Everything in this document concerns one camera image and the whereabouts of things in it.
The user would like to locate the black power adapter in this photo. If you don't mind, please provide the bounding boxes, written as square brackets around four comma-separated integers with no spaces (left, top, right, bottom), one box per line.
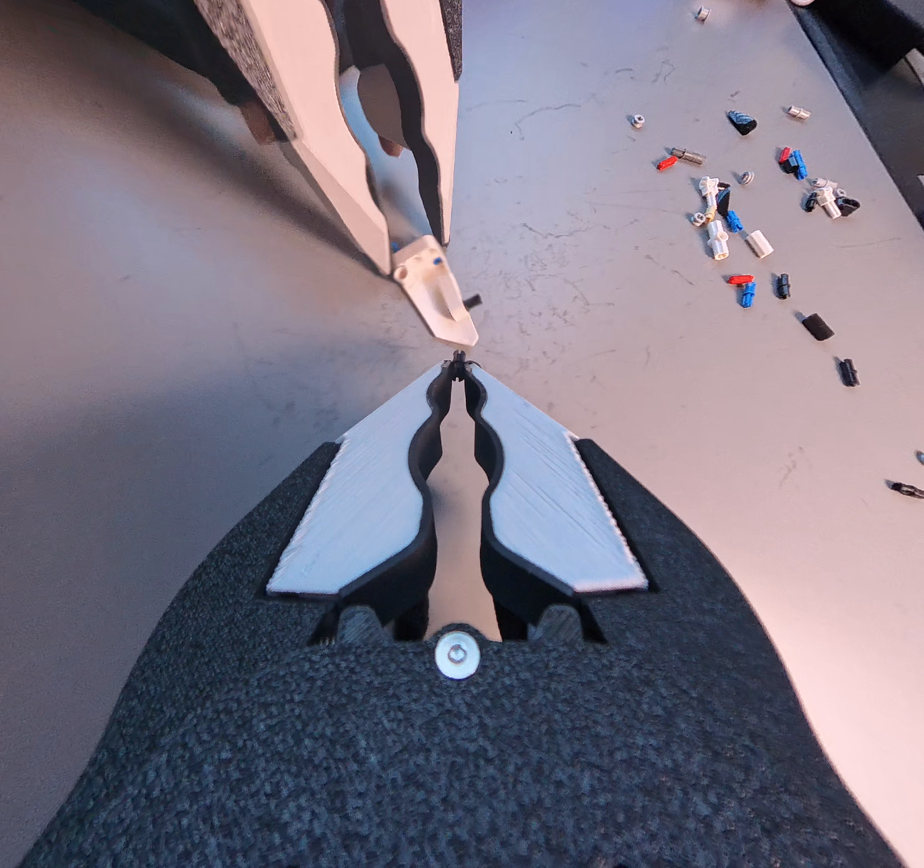
[816,0,924,68]

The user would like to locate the person's left hand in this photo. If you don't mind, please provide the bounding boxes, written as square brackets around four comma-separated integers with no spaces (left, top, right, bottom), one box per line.
[242,99,290,146]

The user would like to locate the white lego panel piece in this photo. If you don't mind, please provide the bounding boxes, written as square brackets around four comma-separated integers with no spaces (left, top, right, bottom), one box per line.
[392,235,479,347]

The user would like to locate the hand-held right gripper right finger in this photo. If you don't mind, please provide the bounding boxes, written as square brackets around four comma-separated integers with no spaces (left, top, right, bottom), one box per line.
[462,363,649,636]

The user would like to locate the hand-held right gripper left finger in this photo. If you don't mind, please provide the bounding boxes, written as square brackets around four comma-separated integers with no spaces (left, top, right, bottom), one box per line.
[266,361,456,625]

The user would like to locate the scattered small lego pieces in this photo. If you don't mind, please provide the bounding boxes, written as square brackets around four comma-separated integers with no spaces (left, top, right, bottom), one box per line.
[627,5,924,501]

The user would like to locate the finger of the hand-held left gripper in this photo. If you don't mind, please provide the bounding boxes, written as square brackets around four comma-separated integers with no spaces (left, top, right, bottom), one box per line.
[352,0,462,247]
[237,0,395,278]

